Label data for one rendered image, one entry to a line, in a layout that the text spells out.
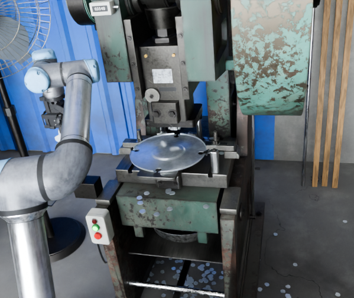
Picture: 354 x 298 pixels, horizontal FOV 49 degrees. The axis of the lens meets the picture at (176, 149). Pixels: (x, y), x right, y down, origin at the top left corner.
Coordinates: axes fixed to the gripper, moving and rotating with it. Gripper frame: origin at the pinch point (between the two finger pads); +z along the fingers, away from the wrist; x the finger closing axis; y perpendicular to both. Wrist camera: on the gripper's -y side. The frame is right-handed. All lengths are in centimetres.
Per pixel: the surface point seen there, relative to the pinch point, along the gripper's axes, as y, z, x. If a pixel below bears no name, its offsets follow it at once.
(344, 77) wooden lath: -107, 16, -115
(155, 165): -31.1, 7.2, -0.4
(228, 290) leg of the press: -56, 58, 7
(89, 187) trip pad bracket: -4.4, 16.5, 3.1
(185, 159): -40.9, 7.2, -5.3
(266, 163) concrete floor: -65, 86, -132
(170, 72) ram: -36.1, -22.4, -14.5
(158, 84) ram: -31.0, -17.8, -14.6
